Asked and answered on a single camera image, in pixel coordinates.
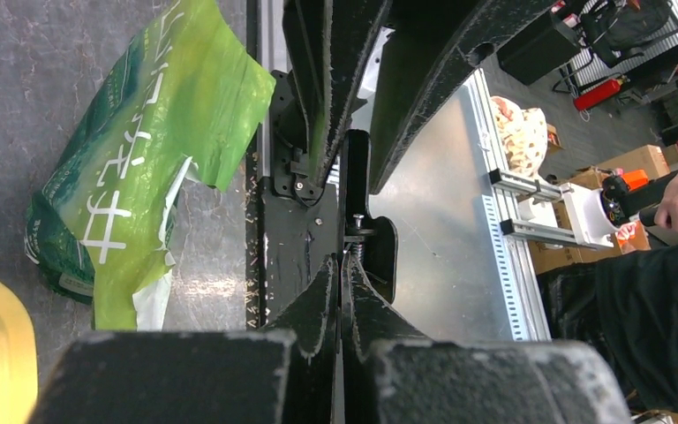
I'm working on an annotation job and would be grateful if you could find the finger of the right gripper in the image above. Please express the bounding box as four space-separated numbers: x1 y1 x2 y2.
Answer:
368 0 552 194
282 0 392 186

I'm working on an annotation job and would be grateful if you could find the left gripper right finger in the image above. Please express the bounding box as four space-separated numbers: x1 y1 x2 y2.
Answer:
341 254 631 423

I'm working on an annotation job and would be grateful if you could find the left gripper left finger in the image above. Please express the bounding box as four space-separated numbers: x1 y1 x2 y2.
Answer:
29 255 339 423

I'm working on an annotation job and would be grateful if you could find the green litter bag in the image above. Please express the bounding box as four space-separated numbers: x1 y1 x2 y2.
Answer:
24 1 275 330

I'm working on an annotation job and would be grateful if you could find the cardboard box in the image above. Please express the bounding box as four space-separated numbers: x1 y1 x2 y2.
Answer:
596 145 670 179

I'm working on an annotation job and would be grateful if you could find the red fire extinguisher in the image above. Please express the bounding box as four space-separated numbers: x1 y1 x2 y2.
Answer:
573 75 628 112

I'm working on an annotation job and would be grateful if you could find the operator black clothing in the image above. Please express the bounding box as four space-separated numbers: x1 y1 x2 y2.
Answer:
538 245 678 413

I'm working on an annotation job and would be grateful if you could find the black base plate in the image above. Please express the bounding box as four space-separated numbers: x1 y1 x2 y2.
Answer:
245 0 346 332

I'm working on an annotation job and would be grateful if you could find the slotted cable duct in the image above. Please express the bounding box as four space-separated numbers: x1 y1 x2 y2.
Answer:
465 70 551 341

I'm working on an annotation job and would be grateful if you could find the white teleoperation handle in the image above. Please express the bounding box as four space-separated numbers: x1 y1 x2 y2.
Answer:
487 168 678 252

